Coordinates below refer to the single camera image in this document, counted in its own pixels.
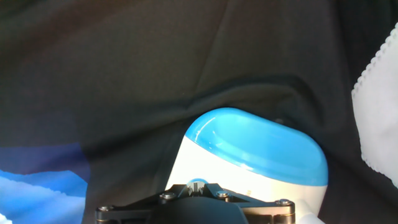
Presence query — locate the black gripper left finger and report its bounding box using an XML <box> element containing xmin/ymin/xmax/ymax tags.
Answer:
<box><xmin>95</xmin><ymin>182</ymin><xmax>197</xmax><ymax>224</ymax></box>

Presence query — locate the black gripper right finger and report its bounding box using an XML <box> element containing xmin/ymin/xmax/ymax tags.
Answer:
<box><xmin>195</xmin><ymin>182</ymin><xmax>297</xmax><ymax>224</ymax></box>

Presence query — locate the blue and white desk lamp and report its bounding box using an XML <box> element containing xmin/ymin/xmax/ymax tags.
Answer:
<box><xmin>164</xmin><ymin>107</ymin><xmax>330</xmax><ymax>224</ymax></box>

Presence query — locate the black cloth with blue print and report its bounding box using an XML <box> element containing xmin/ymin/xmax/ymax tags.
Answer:
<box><xmin>0</xmin><ymin>0</ymin><xmax>398</xmax><ymax>224</ymax></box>

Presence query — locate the white cloth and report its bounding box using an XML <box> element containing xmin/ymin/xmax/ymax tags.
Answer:
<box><xmin>351</xmin><ymin>21</ymin><xmax>398</xmax><ymax>189</ymax></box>

